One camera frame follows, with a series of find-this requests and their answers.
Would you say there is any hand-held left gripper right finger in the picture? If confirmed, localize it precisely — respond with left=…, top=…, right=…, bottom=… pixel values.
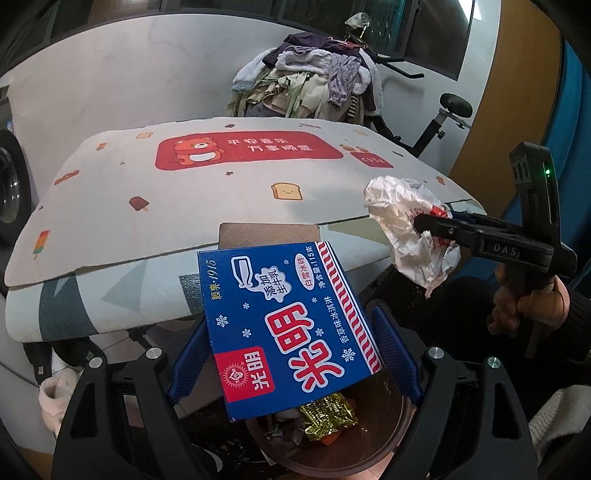
left=368, top=305, right=541, bottom=480

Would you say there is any white knit garment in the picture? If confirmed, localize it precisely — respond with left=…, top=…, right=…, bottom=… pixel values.
left=526, top=385, right=591, bottom=462

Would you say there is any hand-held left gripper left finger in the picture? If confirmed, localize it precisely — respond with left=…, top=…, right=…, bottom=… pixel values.
left=53, top=318, right=218, bottom=480

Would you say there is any grey front-load washing machine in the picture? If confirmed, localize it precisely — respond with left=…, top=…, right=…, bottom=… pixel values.
left=0, top=85, right=33, bottom=245

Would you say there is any white paper wrapper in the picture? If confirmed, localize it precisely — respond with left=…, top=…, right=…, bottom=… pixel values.
left=364, top=175, right=462, bottom=298

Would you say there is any pile of clothes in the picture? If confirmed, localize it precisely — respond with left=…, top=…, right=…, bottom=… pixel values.
left=226, top=32, right=384, bottom=125

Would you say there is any black exercise bike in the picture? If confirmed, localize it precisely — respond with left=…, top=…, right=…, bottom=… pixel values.
left=344, top=28, right=474, bottom=153

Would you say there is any beige slipper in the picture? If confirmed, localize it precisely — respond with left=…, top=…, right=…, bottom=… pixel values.
left=38, top=364, right=93, bottom=428

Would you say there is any bear printed table mat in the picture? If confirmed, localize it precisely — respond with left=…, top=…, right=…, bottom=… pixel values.
left=4, top=117, right=485, bottom=291

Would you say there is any brown round waste bin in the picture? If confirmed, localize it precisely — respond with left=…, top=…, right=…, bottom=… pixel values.
left=245, top=364, right=411, bottom=469

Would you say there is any person's right hand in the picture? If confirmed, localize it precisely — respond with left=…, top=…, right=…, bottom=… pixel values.
left=486, top=267, right=571, bottom=342

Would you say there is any gold foil wrapper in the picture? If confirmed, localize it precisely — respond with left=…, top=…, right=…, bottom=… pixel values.
left=298, top=391, right=360, bottom=443

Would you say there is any person's right forearm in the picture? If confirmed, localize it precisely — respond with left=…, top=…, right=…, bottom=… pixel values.
left=551, top=277, right=591, bottom=365

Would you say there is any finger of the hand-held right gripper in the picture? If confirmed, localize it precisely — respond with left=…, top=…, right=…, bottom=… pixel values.
left=445, top=209, right=513, bottom=229
left=412, top=213, right=483, bottom=250

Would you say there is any blue printed carton box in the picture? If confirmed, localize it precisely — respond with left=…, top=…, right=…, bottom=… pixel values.
left=198, top=223, right=384, bottom=423

